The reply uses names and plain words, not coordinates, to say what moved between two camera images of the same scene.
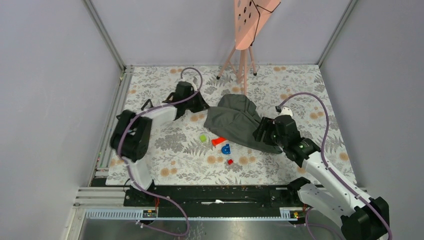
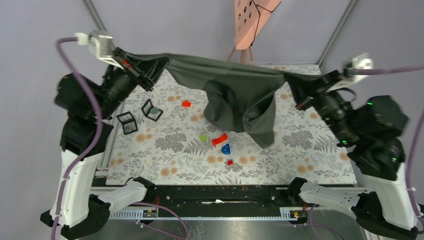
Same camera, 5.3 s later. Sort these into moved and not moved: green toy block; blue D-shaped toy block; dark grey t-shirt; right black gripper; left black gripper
Moved: left black gripper; dark grey t-shirt; right black gripper
Not moved: blue D-shaped toy block; green toy block
